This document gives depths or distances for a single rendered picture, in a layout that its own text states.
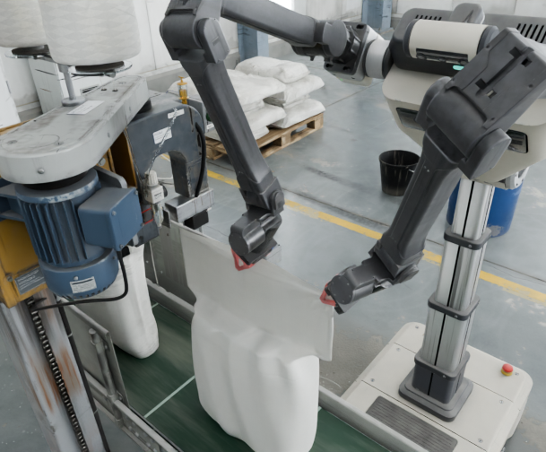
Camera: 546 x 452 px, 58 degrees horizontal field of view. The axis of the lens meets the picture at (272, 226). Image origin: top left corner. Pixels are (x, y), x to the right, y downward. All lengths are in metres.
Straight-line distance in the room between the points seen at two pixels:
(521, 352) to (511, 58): 2.12
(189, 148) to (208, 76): 0.53
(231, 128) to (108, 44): 0.26
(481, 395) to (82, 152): 1.60
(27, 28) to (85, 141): 0.33
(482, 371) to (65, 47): 1.77
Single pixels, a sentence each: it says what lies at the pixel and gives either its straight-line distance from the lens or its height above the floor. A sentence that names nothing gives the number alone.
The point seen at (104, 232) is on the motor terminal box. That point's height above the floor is 1.26.
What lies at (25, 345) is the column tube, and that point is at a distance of 1.40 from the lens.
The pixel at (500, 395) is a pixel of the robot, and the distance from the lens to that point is 2.06.
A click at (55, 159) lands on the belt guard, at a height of 1.40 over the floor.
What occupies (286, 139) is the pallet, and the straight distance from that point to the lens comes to 4.54.
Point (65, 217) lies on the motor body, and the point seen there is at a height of 1.28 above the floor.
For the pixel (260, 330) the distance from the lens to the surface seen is 1.33.
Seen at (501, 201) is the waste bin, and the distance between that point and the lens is 3.28.
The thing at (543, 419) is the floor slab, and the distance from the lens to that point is 2.40.
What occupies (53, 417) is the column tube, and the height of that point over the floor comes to 0.59.
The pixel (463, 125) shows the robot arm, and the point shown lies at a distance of 0.62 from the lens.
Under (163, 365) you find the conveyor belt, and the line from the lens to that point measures 1.91.
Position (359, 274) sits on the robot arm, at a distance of 0.92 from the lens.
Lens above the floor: 1.74
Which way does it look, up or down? 31 degrees down
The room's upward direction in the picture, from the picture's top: 2 degrees counter-clockwise
